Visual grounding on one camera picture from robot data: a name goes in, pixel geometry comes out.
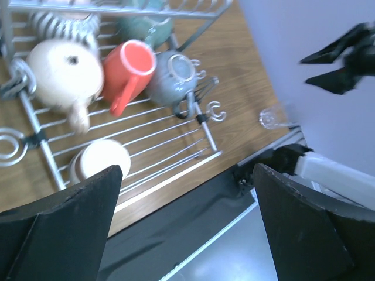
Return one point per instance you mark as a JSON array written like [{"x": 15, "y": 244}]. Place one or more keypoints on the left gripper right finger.
[{"x": 313, "y": 236}]

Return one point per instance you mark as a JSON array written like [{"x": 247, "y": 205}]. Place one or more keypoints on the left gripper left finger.
[{"x": 61, "y": 236}]

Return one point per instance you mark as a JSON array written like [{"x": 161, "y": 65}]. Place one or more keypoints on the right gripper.
[{"x": 358, "y": 63}]

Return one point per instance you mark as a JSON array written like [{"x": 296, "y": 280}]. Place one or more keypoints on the clear glass cup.
[{"x": 279, "y": 115}]

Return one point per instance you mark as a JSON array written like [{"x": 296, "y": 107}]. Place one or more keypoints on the steel tumbler cup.
[{"x": 98, "y": 156}]

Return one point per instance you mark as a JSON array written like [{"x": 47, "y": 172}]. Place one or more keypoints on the beige ceramic mug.
[{"x": 69, "y": 77}]

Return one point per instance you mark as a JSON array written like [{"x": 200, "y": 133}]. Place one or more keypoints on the orange mug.
[{"x": 128, "y": 69}]

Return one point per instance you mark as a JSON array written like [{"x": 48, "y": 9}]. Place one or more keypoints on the teal ceramic mug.
[{"x": 154, "y": 31}]

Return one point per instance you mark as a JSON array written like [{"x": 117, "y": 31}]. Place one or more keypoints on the white ribbed mug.
[{"x": 82, "y": 29}]

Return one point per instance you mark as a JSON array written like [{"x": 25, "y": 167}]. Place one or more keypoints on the black base mat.
[{"x": 214, "y": 232}]

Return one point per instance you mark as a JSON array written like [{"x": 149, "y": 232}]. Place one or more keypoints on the metal wire dish rack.
[{"x": 159, "y": 142}]

